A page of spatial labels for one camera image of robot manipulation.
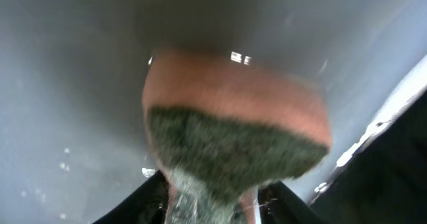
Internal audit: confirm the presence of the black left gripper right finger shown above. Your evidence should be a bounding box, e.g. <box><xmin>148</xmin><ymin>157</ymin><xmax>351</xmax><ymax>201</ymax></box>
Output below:
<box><xmin>258</xmin><ymin>182</ymin><xmax>322</xmax><ymax>224</ymax></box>

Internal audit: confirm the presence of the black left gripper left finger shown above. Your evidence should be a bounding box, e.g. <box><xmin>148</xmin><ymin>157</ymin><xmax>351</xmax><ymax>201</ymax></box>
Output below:
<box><xmin>93</xmin><ymin>171</ymin><xmax>169</xmax><ymax>224</ymax></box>

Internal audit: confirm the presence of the orange green sponge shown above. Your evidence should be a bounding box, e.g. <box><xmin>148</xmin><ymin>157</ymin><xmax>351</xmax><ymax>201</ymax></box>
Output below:
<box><xmin>142</xmin><ymin>49</ymin><xmax>332</xmax><ymax>223</ymax></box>

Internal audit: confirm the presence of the black water tray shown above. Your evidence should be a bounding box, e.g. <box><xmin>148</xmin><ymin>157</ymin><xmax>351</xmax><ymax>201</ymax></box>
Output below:
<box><xmin>0</xmin><ymin>0</ymin><xmax>427</xmax><ymax>224</ymax></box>

